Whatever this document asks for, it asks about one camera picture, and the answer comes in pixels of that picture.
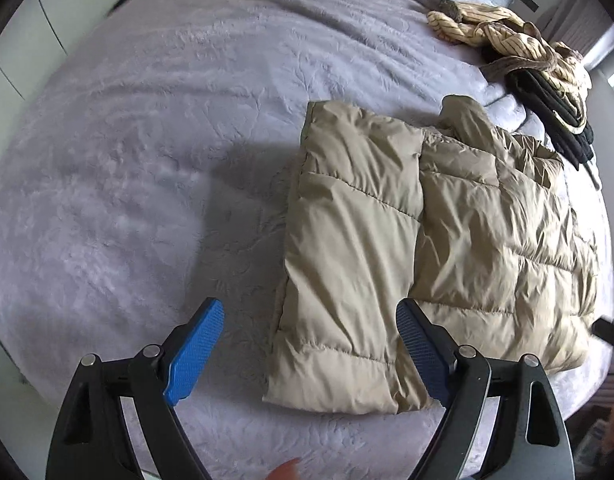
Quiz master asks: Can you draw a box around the beige puffer jacket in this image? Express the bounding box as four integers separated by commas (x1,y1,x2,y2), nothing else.
264,96,599,415

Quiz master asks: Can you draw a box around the person's hand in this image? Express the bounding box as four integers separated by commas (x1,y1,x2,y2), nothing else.
264,458,300,480

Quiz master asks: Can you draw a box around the lavender embossed bed blanket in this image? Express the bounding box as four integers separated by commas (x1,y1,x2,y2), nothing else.
0,0,614,480

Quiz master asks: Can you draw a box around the black fleece garment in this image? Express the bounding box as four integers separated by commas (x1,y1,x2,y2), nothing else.
504,70,602,191

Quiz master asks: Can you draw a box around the cream striped robe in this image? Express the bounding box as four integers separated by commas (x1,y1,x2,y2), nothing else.
427,0,592,134

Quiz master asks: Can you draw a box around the white wardrobe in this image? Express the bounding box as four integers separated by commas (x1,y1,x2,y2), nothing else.
0,0,119,159

